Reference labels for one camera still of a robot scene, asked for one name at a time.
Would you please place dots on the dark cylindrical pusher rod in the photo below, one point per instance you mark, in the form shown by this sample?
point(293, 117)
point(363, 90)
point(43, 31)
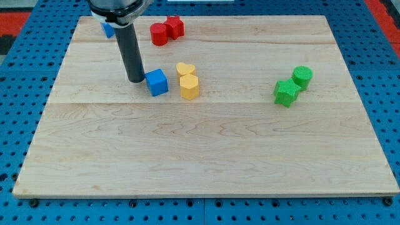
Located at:
point(130, 53)

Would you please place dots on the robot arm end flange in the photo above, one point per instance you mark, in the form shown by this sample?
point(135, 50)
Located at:
point(118, 13)

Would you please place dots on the blue triangle block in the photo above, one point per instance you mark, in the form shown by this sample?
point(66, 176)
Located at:
point(108, 30)

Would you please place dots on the yellow hexagon block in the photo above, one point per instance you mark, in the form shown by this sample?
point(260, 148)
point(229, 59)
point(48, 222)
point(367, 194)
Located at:
point(189, 86)

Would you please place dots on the yellow heart block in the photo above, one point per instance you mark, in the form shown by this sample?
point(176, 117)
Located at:
point(183, 69)

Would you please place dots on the blue cube block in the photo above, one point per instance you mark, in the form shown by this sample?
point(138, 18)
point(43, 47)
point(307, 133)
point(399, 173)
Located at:
point(157, 82)

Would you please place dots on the wooden board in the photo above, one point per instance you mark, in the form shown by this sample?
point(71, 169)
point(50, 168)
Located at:
point(101, 136)

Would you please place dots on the red cylinder block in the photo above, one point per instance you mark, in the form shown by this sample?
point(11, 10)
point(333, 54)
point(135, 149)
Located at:
point(159, 34)

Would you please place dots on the red star block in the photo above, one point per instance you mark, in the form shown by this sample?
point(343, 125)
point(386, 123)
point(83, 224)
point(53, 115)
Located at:
point(175, 27)

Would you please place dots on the green star block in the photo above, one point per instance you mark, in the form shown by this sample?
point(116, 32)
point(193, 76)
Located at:
point(286, 92)

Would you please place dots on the green cylinder block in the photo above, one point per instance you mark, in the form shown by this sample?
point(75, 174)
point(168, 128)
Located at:
point(302, 76)

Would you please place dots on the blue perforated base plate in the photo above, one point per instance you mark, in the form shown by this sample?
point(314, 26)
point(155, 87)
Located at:
point(31, 65)

